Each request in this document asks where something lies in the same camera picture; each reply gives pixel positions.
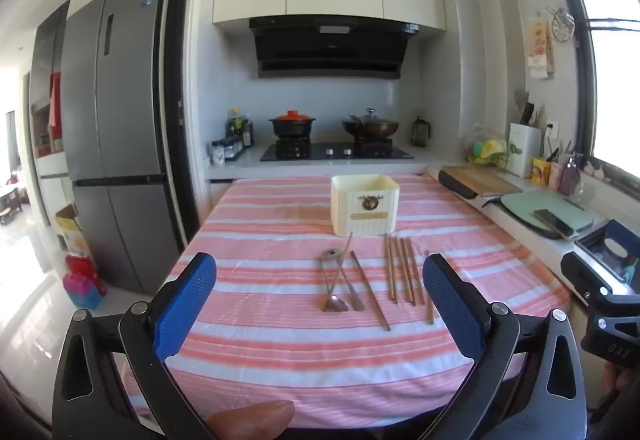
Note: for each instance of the black window frame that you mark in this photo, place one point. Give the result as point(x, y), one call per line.
point(580, 85)

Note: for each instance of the black wok with lid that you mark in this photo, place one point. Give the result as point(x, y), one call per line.
point(371, 125)

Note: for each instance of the black gas hob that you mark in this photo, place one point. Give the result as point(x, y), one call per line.
point(335, 153)

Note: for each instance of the white printed jar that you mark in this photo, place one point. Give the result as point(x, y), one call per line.
point(217, 154)

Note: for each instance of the black smartphone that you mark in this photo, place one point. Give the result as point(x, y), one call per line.
point(554, 221)

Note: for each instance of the black range hood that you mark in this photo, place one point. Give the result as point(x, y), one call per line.
point(330, 50)

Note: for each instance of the red toy box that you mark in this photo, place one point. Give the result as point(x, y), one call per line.
point(80, 265)

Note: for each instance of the glass pitcher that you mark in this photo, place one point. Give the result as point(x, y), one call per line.
point(420, 133)

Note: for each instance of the dark sauce bottles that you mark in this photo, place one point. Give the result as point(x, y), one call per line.
point(246, 130)

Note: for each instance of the white shelf unit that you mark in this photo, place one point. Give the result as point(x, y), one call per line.
point(47, 130)

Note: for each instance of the pink cup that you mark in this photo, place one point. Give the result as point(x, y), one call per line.
point(556, 175)

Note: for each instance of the wooden cutting board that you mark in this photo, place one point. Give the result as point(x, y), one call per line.
point(480, 179)

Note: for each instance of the red hanging cloth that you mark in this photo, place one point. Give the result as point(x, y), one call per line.
point(55, 100)

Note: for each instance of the grey refrigerator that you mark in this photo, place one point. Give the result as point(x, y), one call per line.
point(115, 120)

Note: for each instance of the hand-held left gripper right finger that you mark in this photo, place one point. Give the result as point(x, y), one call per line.
point(450, 305)

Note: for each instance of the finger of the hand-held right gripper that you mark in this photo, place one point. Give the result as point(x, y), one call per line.
point(582, 272)
point(612, 335)

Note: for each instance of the cream utensil holder box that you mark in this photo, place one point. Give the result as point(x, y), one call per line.
point(350, 210)

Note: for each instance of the white knife block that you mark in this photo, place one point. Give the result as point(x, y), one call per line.
point(524, 150)

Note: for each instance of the person's right hand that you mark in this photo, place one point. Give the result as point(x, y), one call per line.
point(617, 375)

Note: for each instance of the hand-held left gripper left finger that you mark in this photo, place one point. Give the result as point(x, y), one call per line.
point(185, 305)

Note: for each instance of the blue pink toy block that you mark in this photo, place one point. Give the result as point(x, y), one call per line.
point(85, 292)

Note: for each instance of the cardboard box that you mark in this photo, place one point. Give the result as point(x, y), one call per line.
point(70, 230)

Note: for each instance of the yellow green cloth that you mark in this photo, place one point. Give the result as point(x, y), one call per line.
point(487, 151)

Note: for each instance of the person's left hand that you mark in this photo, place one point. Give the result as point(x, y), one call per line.
point(250, 420)

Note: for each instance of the wall calendar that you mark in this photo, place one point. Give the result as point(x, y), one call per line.
point(541, 48)

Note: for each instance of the black clay pot orange lid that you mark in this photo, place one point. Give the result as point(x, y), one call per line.
point(291, 125)

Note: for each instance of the green cutting board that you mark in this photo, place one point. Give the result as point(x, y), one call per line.
point(520, 207)

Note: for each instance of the pink striped tablecloth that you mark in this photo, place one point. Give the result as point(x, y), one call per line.
point(275, 345)

